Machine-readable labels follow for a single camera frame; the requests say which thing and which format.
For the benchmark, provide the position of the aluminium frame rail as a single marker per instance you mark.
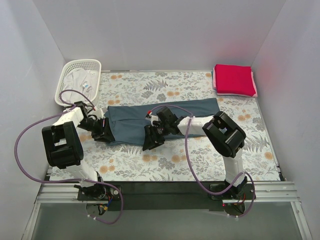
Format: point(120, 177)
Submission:
point(265, 210)

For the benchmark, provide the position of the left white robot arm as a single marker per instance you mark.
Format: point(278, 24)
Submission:
point(63, 146)

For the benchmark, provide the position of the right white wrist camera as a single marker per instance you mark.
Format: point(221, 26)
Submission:
point(152, 118)

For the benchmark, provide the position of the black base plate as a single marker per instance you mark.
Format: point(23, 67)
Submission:
point(175, 195)

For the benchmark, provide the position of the white plastic laundry basket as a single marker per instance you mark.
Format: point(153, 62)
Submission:
point(87, 64)

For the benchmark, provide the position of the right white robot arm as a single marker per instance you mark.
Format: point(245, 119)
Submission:
point(225, 135)

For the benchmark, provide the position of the white t shirt in basket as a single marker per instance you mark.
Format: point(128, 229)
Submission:
point(83, 81)

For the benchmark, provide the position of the pink folded t shirt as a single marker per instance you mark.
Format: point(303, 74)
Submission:
point(253, 82)

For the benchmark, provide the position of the red folded t shirt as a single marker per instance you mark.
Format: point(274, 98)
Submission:
point(235, 78)

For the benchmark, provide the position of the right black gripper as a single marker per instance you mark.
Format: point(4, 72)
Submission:
point(153, 133)

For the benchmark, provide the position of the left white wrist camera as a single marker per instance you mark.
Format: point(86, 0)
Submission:
point(100, 113)

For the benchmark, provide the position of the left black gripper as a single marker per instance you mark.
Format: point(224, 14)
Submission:
point(100, 130)

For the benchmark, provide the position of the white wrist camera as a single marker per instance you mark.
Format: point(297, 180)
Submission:
point(100, 113)
point(152, 118)

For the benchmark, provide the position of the blue grey t shirt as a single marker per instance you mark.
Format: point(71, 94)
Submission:
point(127, 122)

